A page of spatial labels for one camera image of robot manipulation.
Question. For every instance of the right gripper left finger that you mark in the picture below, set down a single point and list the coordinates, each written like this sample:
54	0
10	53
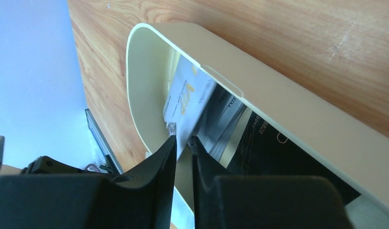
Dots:
140	198

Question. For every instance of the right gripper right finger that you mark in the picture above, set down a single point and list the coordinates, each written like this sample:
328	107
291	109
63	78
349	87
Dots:
225	201

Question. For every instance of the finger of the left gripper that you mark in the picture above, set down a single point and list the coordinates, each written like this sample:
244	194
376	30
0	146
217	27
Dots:
47	165

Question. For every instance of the white VIP card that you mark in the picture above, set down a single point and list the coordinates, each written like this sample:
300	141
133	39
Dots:
189	92

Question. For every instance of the black card in tray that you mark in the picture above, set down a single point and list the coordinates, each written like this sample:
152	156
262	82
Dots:
263	150

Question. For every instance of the beige oval tray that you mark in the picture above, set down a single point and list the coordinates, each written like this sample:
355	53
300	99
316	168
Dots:
352	150

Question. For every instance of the left corner aluminium post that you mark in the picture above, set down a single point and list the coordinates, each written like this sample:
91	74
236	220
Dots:
105	159

